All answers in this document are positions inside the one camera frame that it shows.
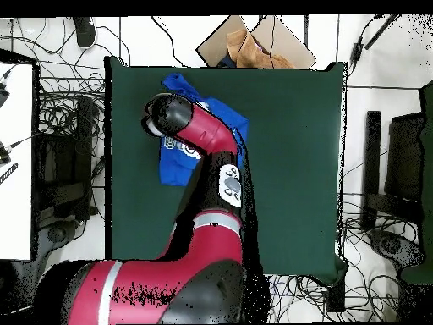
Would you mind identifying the person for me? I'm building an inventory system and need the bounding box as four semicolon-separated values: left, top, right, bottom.
72;16;98;49

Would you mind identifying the brown cardboard box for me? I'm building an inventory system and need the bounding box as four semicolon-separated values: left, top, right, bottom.
195;14;317;69

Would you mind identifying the black power adapter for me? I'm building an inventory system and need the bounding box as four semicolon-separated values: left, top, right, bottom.
349;36;365;66

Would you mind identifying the thin black rod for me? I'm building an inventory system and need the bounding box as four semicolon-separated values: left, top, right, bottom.
363;14;401;51

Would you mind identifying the black striped bar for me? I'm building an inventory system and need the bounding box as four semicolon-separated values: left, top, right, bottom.
0;162;19;185

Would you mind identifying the tan towel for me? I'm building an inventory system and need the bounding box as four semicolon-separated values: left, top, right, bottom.
226;29;295;69

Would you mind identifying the long black cable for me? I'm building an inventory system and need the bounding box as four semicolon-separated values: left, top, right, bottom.
151;15;186;68

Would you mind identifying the blue printed t-shirt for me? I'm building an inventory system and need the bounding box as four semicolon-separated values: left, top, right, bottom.
158;73;250;187

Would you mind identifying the green draped cloth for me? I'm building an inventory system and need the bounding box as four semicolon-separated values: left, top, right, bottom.
398;80;433;285

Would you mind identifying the dark green table cloth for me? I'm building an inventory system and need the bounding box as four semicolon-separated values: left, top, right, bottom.
103;56;348;285

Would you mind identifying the white desk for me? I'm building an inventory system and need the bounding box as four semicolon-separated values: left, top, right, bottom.
0;62;35;262

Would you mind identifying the black cable tangle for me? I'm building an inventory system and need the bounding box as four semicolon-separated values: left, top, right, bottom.
33;16;131;116
266;202;400;323

